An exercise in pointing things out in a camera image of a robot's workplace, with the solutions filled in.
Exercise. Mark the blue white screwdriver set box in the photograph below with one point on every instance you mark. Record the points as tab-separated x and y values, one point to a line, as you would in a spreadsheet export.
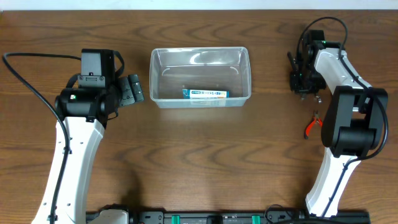
204	94

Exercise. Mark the clear plastic storage container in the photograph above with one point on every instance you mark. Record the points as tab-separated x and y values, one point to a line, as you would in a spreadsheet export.
199	68

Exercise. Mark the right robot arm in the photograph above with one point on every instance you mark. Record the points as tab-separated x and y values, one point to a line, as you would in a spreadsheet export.
355	121

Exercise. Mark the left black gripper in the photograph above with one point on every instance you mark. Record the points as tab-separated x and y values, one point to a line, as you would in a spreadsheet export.
126	97

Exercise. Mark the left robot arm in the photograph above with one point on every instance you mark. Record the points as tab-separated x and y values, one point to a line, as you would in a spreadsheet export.
90	99

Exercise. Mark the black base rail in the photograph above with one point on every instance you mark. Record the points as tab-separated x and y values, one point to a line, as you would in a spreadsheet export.
274	215

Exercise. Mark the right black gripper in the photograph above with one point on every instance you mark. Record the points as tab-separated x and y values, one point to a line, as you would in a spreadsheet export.
295	85

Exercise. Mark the silver metal wrench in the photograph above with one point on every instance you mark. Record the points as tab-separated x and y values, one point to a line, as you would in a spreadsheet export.
318	99

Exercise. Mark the red handled pliers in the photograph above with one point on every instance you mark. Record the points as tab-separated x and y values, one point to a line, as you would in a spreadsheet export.
315	120

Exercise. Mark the small black handled claw hammer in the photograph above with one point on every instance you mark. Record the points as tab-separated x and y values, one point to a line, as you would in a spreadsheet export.
295	78

